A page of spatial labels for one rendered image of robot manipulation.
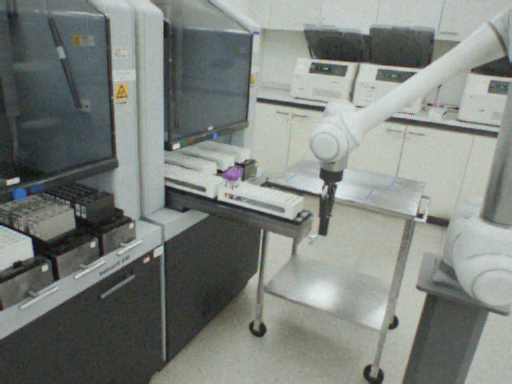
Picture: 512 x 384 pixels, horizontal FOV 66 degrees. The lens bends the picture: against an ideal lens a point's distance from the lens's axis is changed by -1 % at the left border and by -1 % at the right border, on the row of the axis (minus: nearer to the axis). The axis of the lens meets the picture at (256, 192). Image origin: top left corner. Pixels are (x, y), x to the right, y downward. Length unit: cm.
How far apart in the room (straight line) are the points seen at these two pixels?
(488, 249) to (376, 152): 258
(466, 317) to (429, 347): 17
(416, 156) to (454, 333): 231
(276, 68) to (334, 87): 106
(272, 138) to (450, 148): 158
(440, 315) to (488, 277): 37
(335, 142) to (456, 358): 84
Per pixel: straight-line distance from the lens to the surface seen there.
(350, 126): 106
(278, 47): 451
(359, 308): 191
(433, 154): 357
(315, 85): 370
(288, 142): 385
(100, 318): 136
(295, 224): 133
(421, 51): 387
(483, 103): 351
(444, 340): 148
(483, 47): 120
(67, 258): 118
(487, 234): 111
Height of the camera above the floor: 136
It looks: 21 degrees down
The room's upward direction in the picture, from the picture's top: 4 degrees clockwise
